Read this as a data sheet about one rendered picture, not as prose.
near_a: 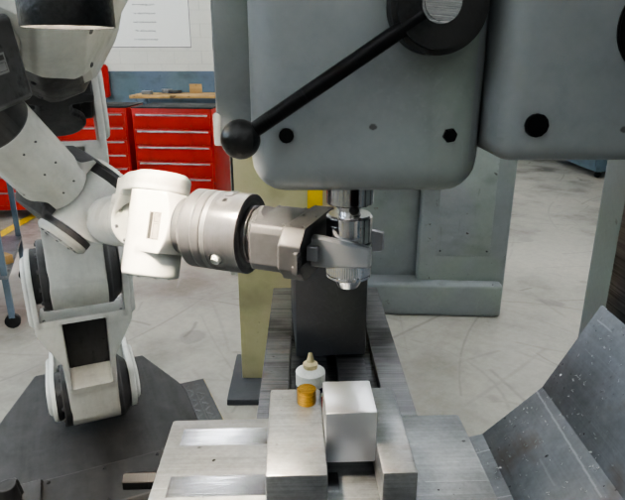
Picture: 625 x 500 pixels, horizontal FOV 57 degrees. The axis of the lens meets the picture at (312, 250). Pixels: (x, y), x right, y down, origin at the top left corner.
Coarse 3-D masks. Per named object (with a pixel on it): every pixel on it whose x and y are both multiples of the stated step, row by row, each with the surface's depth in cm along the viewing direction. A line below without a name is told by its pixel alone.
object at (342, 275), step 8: (328, 232) 57; (336, 232) 56; (344, 232) 56; (352, 232) 56; (360, 232) 56; (368, 232) 57; (352, 240) 56; (360, 240) 56; (368, 240) 57; (328, 272) 59; (336, 272) 58; (344, 272) 57; (352, 272) 57; (360, 272) 58; (368, 272) 59; (336, 280) 58; (344, 280) 58; (352, 280) 58; (360, 280) 58
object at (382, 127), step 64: (256, 0) 43; (320, 0) 42; (384, 0) 42; (256, 64) 44; (320, 64) 44; (384, 64) 44; (448, 64) 44; (320, 128) 45; (384, 128) 45; (448, 128) 45
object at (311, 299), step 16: (320, 272) 93; (304, 288) 93; (320, 288) 94; (336, 288) 94; (304, 304) 94; (320, 304) 94; (336, 304) 95; (352, 304) 95; (304, 320) 95; (320, 320) 95; (336, 320) 96; (352, 320) 96; (304, 336) 96; (320, 336) 96; (336, 336) 97; (352, 336) 97; (304, 352) 97; (320, 352) 97; (336, 352) 98; (352, 352) 98
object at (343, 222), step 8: (328, 216) 57; (336, 216) 57; (344, 216) 57; (352, 216) 57; (360, 216) 57; (368, 216) 57; (328, 224) 57; (336, 224) 56; (344, 224) 56; (352, 224) 56; (360, 224) 56; (368, 224) 57
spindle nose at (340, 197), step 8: (328, 192) 56; (336, 192) 55; (344, 192) 55; (360, 192) 55; (368, 192) 55; (328, 200) 56; (336, 200) 55; (344, 200) 55; (360, 200) 55; (368, 200) 56
